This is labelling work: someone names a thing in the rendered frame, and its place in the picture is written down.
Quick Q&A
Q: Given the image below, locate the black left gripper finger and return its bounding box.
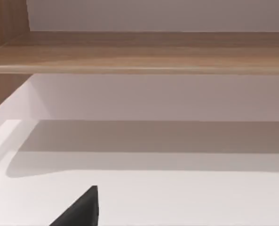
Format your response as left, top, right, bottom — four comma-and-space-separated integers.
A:
48, 185, 99, 226

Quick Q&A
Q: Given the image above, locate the wooden open shelf unit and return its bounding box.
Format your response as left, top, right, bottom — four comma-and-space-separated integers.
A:
0, 0, 279, 115

